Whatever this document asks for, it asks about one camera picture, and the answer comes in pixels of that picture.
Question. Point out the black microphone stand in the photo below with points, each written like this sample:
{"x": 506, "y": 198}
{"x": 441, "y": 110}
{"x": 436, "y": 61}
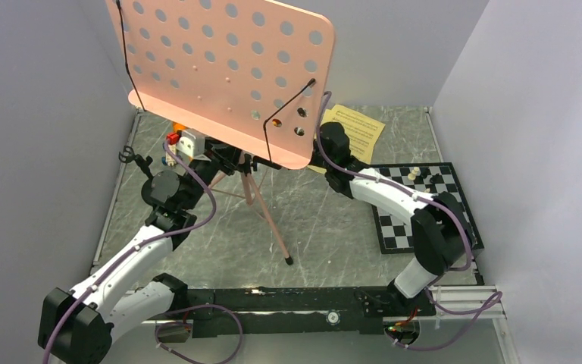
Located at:
{"x": 127, "y": 156}

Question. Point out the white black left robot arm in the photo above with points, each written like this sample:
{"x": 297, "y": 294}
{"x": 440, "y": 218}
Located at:
{"x": 80, "y": 325}

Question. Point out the black chess piece left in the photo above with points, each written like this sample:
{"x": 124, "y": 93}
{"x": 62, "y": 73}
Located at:
{"x": 423, "y": 174}

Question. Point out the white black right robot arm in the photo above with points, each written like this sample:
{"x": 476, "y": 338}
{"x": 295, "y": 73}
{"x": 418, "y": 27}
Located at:
{"x": 439, "y": 232}

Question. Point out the black chess piece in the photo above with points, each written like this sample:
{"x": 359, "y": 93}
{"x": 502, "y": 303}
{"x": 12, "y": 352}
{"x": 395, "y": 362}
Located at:
{"x": 436, "y": 179}
{"x": 423, "y": 174}

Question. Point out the pink music stand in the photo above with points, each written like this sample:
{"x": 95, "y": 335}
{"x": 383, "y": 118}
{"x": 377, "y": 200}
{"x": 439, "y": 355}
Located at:
{"x": 250, "y": 74}

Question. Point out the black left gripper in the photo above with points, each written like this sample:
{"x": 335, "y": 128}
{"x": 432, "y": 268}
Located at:
{"x": 222, "y": 155}

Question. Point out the white chess piece upper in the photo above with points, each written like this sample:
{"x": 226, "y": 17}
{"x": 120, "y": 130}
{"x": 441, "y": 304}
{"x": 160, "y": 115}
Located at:
{"x": 414, "y": 173}

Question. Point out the orange toy microphone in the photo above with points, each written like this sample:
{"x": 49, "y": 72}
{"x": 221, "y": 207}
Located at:
{"x": 177, "y": 127}

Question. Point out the yellow sheet music page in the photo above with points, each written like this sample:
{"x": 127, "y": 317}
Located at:
{"x": 362, "y": 131}

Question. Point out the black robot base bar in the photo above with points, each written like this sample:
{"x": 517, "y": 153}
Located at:
{"x": 291, "y": 310}

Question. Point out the black chess piece right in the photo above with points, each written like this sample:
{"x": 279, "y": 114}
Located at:
{"x": 436, "y": 179}

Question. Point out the white blue toy car chassis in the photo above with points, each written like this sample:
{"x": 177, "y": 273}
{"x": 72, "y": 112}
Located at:
{"x": 168, "y": 161}

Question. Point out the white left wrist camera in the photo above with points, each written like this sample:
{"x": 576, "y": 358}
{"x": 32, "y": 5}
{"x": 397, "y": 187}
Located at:
{"x": 187, "y": 142}

